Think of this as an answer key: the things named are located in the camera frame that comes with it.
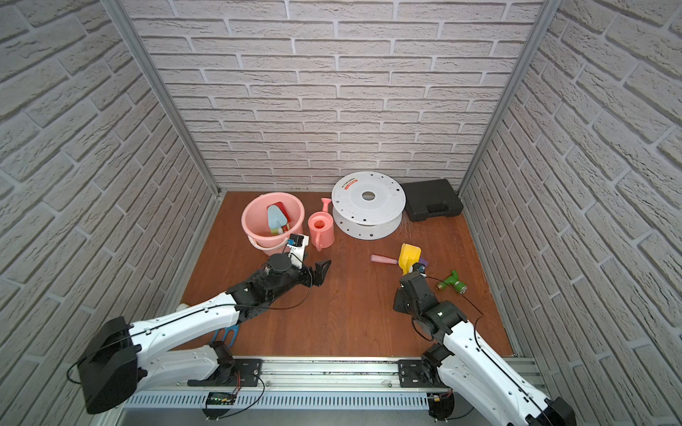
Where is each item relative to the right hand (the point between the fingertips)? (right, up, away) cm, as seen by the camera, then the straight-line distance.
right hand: (403, 295), depth 82 cm
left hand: (-28, +15, -2) cm, 32 cm away
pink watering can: (-27, +21, +12) cm, 36 cm away
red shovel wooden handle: (-43, +29, +15) cm, 54 cm away
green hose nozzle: (+19, +3, +8) cm, 21 cm away
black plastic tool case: (+18, +33, +29) cm, 47 cm away
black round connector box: (+8, -27, -11) cm, 31 cm away
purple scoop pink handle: (-2, +9, +14) cm, 17 cm away
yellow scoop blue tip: (+2, +12, +3) cm, 12 cm away
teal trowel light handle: (-45, +24, +15) cm, 53 cm away
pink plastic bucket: (-50, +22, +10) cm, 56 cm away
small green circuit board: (-54, -26, -10) cm, 61 cm away
